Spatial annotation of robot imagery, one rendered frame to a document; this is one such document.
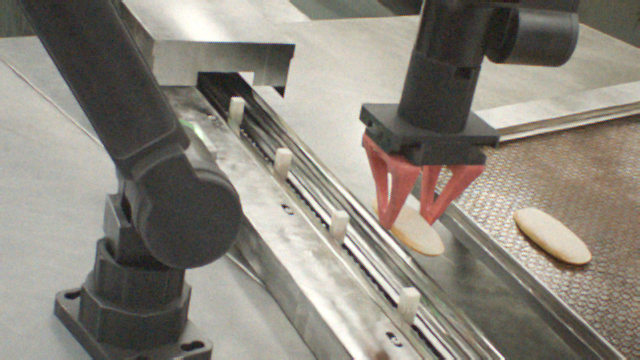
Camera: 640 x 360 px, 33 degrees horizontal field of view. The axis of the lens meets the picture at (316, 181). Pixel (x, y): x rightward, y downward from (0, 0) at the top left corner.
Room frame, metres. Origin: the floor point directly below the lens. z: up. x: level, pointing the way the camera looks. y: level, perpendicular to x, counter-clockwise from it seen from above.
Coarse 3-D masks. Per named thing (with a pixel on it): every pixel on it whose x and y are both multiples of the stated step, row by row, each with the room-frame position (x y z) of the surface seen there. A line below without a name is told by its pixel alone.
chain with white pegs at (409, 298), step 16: (240, 112) 1.17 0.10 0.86; (256, 144) 1.12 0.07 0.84; (272, 160) 1.09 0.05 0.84; (288, 160) 1.05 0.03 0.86; (336, 224) 0.92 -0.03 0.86; (336, 240) 0.92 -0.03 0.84; (352, 256) 0.91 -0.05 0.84; (368, 272) 0.88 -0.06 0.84; (400, 304) 0.81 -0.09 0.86; (416, 304) 0.80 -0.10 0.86
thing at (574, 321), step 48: (528, 144) 1.10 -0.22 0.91; (624, 144) 1.11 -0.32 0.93; (480, 192) 0.99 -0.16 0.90; (528, 192) 0.99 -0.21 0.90; (576, 192) 1.00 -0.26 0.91; (624, 192) 1.00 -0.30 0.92; (480, 240) 0.89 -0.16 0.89; (624, 240) 0.91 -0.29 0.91; (576, 288) 0.83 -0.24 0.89; (624, 288) 0.83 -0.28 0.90; (624, 336) 0.76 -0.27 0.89
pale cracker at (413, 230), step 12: (372, 204) 0.86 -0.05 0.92; (408, 216) 0.83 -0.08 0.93; (420, 216) 0.84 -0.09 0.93; (396, 228) 0.81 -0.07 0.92; (408, 228) 0.81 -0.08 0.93; (420, 228) 0.81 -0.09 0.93; (432, 228) 0.82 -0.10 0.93; (408, 240) 0.80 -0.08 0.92; (420, 240) 0.80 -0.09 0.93; (432, 240) 0.80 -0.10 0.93; (420, 252) 0.79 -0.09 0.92; (432, 252) 0.79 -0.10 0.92
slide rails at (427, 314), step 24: (216, 72) 1.30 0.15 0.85; (240, 96) 1.24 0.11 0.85; (288, 192) 1.00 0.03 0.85; (312, 192) 1.01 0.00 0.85; (312, 216) 0.95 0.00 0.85; (360, 240) 0.92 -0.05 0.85; (384, 264) 0.88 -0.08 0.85; (432, 312) 0.82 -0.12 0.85; (408, 336) 0.77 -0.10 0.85; (456, 336) 0.78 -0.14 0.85
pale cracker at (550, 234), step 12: (516, 216) 0.93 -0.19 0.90; (528, 216) 0.93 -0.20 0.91; (540, 216) 0.93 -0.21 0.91; (528, 228) 0.91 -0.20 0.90; (540, 228) 0.91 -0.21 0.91; (552, 228) 0.91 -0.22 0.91; (564, 228) 0.91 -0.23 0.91; (540, 240) 0.89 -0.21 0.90; (552, 240) 0.89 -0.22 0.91; (564, 240) 0.89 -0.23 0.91; (576, 240) 0.89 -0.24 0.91; (552, 252) 0.88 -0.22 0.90; (564, 252) 0.87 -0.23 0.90; (576, 252) 0.87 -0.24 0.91; (588, 252) 0.88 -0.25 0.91; (576, 264) 0.86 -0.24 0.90
